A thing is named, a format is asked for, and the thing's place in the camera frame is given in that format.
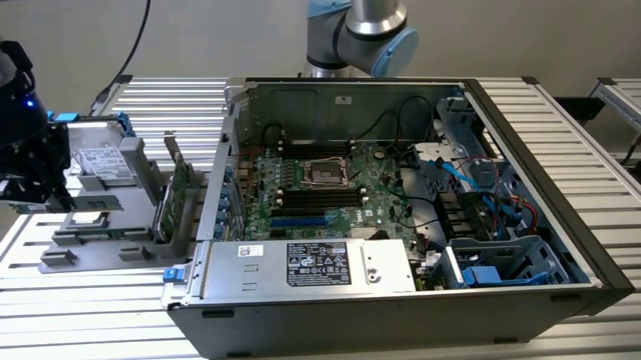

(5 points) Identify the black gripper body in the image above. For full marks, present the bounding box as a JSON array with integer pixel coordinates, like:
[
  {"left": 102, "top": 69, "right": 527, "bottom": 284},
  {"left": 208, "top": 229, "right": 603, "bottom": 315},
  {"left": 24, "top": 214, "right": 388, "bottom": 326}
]
[{"left": 0, "top": 74, "right": 52, "bottom": 182}]

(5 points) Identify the green RAM stick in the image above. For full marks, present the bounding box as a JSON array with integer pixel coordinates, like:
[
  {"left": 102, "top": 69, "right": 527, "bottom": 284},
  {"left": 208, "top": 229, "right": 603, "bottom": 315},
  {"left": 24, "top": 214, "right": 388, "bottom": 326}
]
[{"left": 13, "top": 194, "right": 124, "bottom": 215}]

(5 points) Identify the silver hard disk blue caddy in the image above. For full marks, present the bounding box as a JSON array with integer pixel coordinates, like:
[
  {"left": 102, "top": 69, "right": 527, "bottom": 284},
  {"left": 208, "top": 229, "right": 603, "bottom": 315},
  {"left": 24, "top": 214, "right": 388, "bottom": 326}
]
[{"left": 46, "top": 110, "right": 137, "bottom": 182}]

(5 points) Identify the silver CPU chip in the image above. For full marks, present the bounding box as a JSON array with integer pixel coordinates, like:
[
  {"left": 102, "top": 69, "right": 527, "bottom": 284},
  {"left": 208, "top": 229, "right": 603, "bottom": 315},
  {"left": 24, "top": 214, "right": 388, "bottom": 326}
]
[{"left": 68, "top": 211, "right": 110, "bottom": 227}]

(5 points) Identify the grey parts rack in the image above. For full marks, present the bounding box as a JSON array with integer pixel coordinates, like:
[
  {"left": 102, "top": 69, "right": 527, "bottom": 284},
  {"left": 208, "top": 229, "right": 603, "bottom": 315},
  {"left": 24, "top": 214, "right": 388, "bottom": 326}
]
[{"left": 37, "top": 135, "right": 212, "bottom": 275}]

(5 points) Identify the green graphics card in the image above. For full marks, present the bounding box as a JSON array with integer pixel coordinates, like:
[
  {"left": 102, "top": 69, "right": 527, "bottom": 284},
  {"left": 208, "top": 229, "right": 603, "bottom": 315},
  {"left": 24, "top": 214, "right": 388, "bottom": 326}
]
[{"left": 151, "top": 130, "right": 200, "bottom": 244}]

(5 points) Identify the blue case latch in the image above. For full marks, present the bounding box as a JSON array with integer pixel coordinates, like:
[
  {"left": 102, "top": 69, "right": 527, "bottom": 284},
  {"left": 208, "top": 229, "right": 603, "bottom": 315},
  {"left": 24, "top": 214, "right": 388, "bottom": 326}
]
[{"left": 161, "top": 263, "right": 195, "bottom": 283}]

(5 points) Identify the silver power supply unit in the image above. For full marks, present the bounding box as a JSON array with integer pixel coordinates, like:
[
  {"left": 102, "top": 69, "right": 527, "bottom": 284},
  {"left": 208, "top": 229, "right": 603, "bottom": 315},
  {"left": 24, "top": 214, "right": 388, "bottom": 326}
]
[{"left": 185, "top": 238, "right": 419, "bottom": 302}]

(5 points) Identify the black expansion slot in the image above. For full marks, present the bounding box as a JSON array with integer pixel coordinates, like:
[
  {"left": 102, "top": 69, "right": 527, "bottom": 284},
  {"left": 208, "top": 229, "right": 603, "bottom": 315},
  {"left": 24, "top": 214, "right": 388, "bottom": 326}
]
[
  {"left": 269, "top": 208, "right": 327, "bottom": 219},
  {"left": 269, "top": 229, "right": 325, "bottom": 240}
]

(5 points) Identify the blue expansion slot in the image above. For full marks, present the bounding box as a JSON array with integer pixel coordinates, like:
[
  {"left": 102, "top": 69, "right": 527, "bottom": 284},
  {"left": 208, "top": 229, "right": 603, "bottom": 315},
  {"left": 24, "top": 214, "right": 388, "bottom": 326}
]
[{"left": 269, "top": 217, "right": 327, "bottom": 229}]

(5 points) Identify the metal CPU socket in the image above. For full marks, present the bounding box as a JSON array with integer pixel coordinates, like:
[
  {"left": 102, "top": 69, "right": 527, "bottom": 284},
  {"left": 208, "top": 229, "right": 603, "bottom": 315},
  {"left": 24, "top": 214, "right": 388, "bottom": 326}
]
[{"left": 297, "top": 156, "right": 352, "bottom": 188}]

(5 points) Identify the black power supply label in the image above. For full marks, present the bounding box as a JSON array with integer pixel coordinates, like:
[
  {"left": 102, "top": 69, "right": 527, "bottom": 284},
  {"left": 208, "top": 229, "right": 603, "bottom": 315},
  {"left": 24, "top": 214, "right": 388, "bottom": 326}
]
[{"left": 284, "top": 241, "right": 355, "bottom": 289}]

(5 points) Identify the green motherboard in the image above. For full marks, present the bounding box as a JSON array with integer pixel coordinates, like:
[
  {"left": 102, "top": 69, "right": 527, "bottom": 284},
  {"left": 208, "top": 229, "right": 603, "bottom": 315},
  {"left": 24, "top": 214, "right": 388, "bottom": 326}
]
[{"left": 233, "top": 142, "right": 427, "bottom": 242}]

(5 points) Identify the silver chipset heat sink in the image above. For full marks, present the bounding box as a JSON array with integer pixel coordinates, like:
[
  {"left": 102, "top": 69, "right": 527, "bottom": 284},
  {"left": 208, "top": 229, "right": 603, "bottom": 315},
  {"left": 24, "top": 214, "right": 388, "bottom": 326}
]
[{"left": 350, "top": 226, "right": 392, "bottom": 241}]

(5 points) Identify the black open PC case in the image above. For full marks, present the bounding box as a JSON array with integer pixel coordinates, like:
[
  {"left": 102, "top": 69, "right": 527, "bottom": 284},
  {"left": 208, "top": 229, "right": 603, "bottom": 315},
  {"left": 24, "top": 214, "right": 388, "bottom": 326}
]
[{"left": 159, "top": 76, "right": 638, "bottom": 360}]

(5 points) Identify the grey metal drive cage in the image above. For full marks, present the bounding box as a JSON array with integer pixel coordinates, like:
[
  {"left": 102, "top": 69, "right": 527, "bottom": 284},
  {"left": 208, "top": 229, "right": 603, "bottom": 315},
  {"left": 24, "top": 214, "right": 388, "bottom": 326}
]
[{"left": 431, "top": 96, "right": 491, "bottom": 161}]

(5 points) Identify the blue disk bay latch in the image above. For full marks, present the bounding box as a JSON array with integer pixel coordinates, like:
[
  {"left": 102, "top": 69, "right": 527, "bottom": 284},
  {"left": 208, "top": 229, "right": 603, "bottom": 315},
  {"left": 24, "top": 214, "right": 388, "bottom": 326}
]
[{"left": 460, "top": 265, "right": 503, "bottom": 289}]

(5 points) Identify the grey disk bay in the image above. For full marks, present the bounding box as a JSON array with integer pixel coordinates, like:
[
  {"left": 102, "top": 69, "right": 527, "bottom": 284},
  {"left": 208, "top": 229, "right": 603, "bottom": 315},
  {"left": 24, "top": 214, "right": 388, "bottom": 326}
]
[{"left": 428, "top": 235, "right": 573, "bottom": 290}]

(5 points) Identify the metal slat side table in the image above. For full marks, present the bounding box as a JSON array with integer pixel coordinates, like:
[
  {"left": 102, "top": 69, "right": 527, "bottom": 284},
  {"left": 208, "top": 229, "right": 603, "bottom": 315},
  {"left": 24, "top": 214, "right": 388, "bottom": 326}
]
[{"left": 586, "top": 76, "right": 641, "bottom": 133}]

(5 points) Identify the black hanging cable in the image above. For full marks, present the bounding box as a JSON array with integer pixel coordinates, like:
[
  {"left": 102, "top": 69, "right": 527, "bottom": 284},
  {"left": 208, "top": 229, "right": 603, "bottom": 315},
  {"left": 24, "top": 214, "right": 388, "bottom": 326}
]
[{"left": 88, "top": 0, "right": 152, "bottom": 114}]

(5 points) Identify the black wire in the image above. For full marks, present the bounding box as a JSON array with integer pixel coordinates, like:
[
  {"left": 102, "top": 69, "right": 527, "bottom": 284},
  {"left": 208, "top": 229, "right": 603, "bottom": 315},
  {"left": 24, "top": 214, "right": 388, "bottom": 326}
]
[{"left": 358, "top": 95, "right": 438, "bottom": 143}]

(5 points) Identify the blue SATA wire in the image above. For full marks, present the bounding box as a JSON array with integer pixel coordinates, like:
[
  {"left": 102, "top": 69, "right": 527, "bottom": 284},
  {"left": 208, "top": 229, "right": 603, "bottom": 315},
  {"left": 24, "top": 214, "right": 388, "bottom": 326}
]
[
  {"left": 474, "top": 190, "right": 532, "bottom": 242},
  {"left": 434, "top": 157, "right": 483, "bottom": 193}
]

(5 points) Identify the red wire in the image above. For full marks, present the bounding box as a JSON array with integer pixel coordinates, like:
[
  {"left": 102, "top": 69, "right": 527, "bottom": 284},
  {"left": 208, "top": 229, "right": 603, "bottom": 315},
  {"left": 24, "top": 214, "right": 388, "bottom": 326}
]
[{"left": 503, "top": 193, "right": 540, "bottom": 234}]

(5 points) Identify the thin black cable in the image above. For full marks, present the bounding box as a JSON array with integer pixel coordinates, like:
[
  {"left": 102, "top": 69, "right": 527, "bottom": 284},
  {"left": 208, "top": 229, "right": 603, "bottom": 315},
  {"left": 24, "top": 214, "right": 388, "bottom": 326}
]
[{"left": 618, "top": 131, "right": 641, "bottom": 167}]

